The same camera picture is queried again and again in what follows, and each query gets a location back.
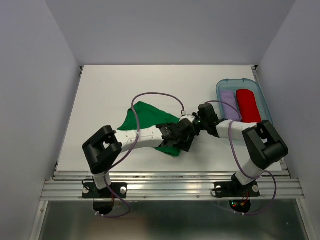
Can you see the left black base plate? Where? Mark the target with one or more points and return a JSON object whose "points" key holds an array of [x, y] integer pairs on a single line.
{"points": [[90, 191]]}

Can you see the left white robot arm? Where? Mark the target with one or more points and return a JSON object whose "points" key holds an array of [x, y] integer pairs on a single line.
{"points": [[104, 147]]}

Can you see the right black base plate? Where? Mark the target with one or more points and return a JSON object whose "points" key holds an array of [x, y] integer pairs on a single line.
{"points": [[229, 189]]}

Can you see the lavender t shirt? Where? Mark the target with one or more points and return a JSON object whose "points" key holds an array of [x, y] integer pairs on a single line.
{"points": [[229, 105]]}

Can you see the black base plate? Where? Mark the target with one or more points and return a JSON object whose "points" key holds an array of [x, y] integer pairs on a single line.
{"points": [[90, 191], [229, 189]]}

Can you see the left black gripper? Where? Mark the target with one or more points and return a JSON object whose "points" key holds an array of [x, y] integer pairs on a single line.
{"points": [[185, 144]]}

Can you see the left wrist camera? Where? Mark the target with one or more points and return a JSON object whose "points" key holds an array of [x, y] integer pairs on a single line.
{"points": [[189, 117]]}

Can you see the red t shirt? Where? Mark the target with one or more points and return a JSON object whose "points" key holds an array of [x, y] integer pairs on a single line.
{"points": [[247, 106]]}

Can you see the translucent blue plastic bin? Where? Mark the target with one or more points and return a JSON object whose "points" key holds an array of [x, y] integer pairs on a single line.
{"points": [[243, 83]]}

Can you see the green t shirt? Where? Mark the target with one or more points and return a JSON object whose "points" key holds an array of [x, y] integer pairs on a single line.
{"points": [[149, 116]]}

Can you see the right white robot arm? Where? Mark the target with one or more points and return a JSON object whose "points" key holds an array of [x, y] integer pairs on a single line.
{"points": [[264, 144]]}

